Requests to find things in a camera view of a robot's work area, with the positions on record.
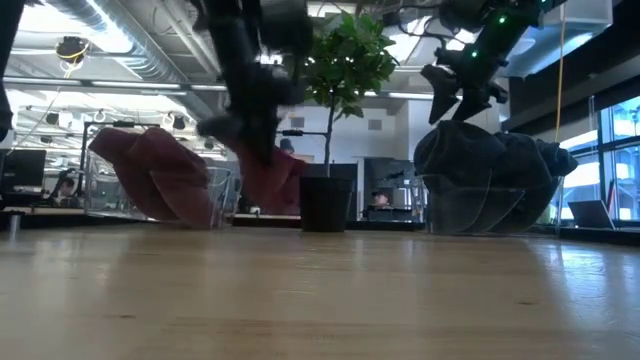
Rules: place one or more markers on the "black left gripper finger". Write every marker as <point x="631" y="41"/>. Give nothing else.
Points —
<point x="217" y="128"/>
<point x="265" y="140"/>

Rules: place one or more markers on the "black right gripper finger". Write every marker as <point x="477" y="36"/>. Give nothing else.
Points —
<point x="442" y="92"/>
<point x="480" y="102"/>

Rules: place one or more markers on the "dark blue denim baseball cap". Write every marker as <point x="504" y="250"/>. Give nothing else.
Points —
<point x="455" y="155"/>
<point x="530" y="165"/>

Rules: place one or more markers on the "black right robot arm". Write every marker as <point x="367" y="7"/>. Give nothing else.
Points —
<point x="520" y="20"/>

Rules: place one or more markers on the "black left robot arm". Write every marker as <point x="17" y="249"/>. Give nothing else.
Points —
<point x="235" y="30"/>

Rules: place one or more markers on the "clear plastic bin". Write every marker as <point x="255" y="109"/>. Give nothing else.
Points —
<point x="480" y="210"/>
<point x="227" y="195"/>

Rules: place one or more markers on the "green plant in black pot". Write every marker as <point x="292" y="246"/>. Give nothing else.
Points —
<point x="325" y="205"/>

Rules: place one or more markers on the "person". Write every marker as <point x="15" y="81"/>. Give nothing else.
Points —
<point x="382" y="200"/>
<point x="65" y="192"/>

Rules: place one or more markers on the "grey laptop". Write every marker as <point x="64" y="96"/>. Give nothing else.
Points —
<point x="592" y="215"/>

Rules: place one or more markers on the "black monitor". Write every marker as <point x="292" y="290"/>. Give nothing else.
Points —
<point x="22" y="170"/>

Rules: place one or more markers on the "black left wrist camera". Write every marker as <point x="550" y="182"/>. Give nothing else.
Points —
<point x="286" y="30"/>

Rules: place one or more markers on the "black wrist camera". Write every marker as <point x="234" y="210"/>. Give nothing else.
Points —
<point x="462" y="15"/>
<point x="286" y="30"/>

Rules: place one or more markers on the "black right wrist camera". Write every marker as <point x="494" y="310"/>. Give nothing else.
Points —
<point x="462" y="15"/>

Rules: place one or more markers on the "silver air duct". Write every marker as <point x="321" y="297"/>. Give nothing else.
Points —
<point x="150" y="35"/>

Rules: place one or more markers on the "black aluminium frame rail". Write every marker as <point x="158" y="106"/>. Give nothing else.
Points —
<point x="390" y="225"/>

